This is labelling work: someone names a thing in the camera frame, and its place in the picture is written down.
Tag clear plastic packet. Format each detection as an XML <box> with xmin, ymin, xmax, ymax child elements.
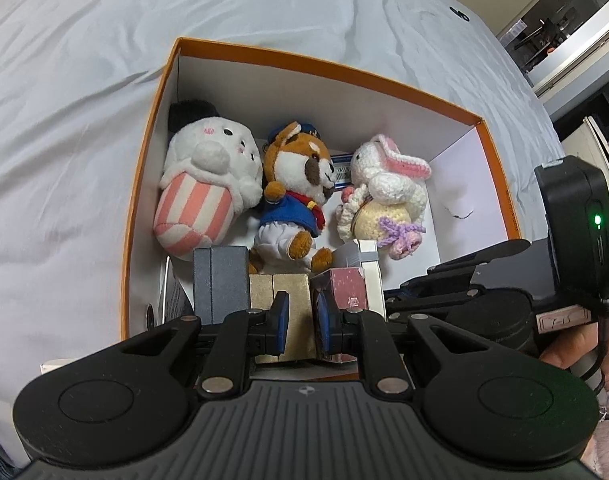
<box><xmin>157</xmin><ymin>257</ymin><xmax>195</xmax><ymax>328</ymax></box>

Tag white crochet bunny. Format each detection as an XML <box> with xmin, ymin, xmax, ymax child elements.
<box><xmin>335</xmin><ymin>133</ymin><xmax>432</xmax><ymax>261</ymax></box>

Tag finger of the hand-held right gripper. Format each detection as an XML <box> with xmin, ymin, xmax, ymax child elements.
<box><xmin>386</xmin><ymin>280</ymin><xmax>535</xmax><ymax>326</ymax></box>
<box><xmin>427</xmin><ymin>239</ymin><xmax>532</xmax><ymax>283</ymax></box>

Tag white plush with striped body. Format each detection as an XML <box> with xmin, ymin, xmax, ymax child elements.
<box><xmin>153</xmin><ymin>100</ymin><xmax>264</xmax><ymax>261</ymax></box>

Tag fox plush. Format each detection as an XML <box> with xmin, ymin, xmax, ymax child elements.
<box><xmin>247</xmin><ymin>120</ymin><xmax>355</xmax><ymax>273</ymax></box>

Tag maroon small box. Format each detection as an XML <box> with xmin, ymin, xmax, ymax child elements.
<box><xmin>309</xmin><ymin>267</ymin><xmax>368</xmax><ymax>361</ymax></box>

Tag person's right hand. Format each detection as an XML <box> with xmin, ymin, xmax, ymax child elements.
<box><xmin>539</xmin><ymin>325</ymin><xmax>606</xmax><ymax>377</ymax></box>

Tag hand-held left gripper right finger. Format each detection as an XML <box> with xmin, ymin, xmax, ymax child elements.
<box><xmin>312</xmin><ymin>291</ymin><xmax>490</xmax><ymax>398</ymax></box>

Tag white small box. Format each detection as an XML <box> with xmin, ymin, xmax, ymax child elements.
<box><xmin>335</xmin><ymin>239</ymin><xmax>385</xmax><ymax>318</ymax></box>

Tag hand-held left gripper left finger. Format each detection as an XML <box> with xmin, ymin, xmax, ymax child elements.
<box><xmin>115</xmin><ymin>290</ymin><xmax>291</xmax><ymax>398</ymax></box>

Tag orange cardboard box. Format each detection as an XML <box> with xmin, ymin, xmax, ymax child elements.
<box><xmin>120</xmin><ymin>36</ymin><xmax>526</xmax><ymax>361</ymax></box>

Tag black cable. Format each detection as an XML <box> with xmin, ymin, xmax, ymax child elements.
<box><xmin>579</xmin><ymin>295</ymin><xmax>609</xmax><ymax>396</ymax></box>

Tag white floral cabinet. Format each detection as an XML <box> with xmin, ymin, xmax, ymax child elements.
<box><xmin>559</xmin><ymin>115</ymin><xmax>609</xmax><ymax>196</ymax></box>

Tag gold box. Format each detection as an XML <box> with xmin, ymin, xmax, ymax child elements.
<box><xmin>248</xmin><ymin>272</ymin><xmax>315</xmax><ymax>363</ymax></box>

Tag dark grey box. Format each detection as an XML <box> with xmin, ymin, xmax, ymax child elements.
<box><xmin>193</xmin><ymin>246</ymin><xmax>250</xmax><ymax>326</ymax></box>

